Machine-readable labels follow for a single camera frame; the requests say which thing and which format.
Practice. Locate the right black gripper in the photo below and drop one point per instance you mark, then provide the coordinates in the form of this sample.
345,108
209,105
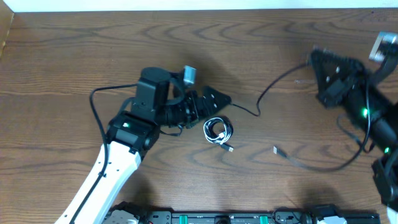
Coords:
331,89

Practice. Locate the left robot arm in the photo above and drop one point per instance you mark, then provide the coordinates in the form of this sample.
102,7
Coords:
162,98

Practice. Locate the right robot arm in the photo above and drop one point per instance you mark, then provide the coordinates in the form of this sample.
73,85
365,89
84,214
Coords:
378,119

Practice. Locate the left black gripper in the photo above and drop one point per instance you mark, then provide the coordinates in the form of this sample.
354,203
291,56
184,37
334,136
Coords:
194,114

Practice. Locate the cardboard box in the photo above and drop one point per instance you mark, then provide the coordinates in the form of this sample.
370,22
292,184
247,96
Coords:
6,19

